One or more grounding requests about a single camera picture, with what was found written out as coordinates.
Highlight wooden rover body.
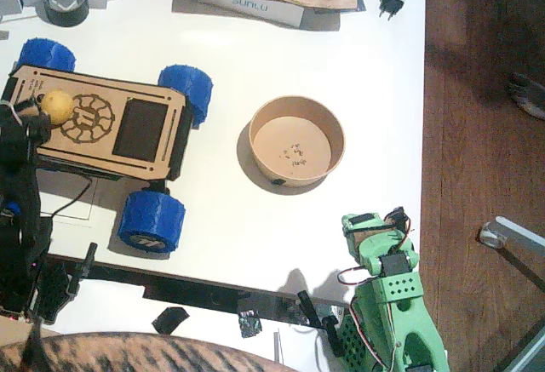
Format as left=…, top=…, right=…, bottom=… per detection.
left=8, top=64, right=192, bottom=182

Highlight black clamp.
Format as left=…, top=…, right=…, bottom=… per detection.
left=296, top=289, right=324, bottom=329
left=322, top=315, right=344, bottom=358

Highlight long black strip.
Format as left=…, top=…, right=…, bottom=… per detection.
left=46, top=255, right=341, bottom=330

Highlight black camera cable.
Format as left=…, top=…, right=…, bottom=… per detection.
left=40, top=178, right=94, bottom=220

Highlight white paper with outline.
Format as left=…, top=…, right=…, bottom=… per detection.
left=40, top=174, right=101, bottom=229

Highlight flat black tape piece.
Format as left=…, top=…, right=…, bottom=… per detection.
left=152, top=306, right=191, bottom=335

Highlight brown paper bowl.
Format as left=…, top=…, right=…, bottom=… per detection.
left=248, top=94, right=346, bottom=189

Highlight black tape roll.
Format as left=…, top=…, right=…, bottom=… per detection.
left=41, top=0, right=90, bottom=28

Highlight grey metal bar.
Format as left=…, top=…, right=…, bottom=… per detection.
left=496, top=327, right=545, bottom=372

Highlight grey metal chair leg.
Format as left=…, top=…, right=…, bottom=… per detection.
left=479, top=215, right=545, bottom=292

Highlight black camera with cardboard mount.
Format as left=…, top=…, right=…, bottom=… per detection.
left=351, top=206, right=413, bottom=243

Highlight white printed cardboard box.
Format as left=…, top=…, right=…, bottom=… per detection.
left=198, top=0, right=306, bottom=29

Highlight yellow lemon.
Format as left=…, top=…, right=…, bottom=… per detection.
left=41, top=89, right=74, bottom=125

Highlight brown striped fabric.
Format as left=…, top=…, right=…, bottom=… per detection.
left=0, top=331, right=299, bottom=372

